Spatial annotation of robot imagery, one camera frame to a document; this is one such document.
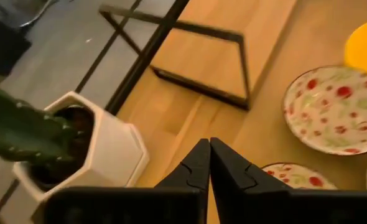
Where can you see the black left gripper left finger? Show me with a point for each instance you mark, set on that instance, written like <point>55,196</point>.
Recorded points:
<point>193,168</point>

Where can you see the black aluminium rig frame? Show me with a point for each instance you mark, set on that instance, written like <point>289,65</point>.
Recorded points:
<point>147,53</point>

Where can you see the white hexagonal plant pot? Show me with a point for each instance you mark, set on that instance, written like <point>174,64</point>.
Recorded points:
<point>115,149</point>

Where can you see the green cactus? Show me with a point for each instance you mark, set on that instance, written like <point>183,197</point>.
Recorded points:
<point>15,130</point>

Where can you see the black chair chrome legs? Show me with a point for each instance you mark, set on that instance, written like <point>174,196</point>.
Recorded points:
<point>0,46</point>

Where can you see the black frame wooden shelf rack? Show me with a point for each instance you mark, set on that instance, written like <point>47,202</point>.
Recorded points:
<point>202,62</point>

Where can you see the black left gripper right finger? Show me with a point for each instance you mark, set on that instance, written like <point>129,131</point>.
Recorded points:
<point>233,174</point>

